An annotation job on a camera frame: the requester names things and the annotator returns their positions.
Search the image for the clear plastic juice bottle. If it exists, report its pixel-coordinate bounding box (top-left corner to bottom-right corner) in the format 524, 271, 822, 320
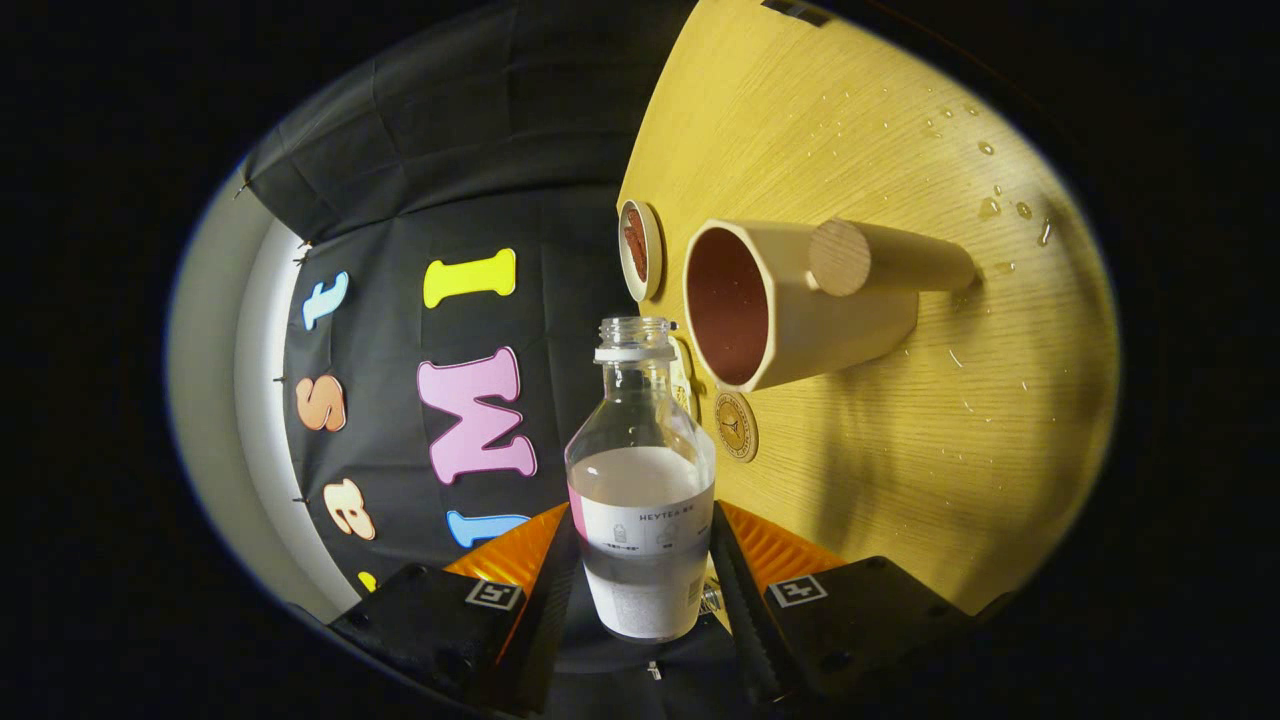
565, 316, 717, 642

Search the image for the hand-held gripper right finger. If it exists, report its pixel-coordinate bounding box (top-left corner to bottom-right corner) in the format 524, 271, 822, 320
708, 500, 976, 707

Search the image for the cream cup with wooden handle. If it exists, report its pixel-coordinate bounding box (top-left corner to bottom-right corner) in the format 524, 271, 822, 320
684, 218, 979, 393

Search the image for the black backdrop cloth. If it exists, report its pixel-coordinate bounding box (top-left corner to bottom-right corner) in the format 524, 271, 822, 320
240, 0, 741, 706

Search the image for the round white plate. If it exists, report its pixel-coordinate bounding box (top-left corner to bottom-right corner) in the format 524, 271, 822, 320
618, 198, 664, 303

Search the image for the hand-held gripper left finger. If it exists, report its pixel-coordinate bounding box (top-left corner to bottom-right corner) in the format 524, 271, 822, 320
328, 503, 583, 716

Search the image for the wooden table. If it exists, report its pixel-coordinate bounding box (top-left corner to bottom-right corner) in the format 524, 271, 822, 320
617, 0, 1121, 616

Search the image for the round wooden coaster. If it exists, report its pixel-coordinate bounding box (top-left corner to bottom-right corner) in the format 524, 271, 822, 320
714, 391, 759, 463

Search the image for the black table edge clamp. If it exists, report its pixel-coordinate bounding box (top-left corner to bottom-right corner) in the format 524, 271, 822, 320
762, 0, 831, 27

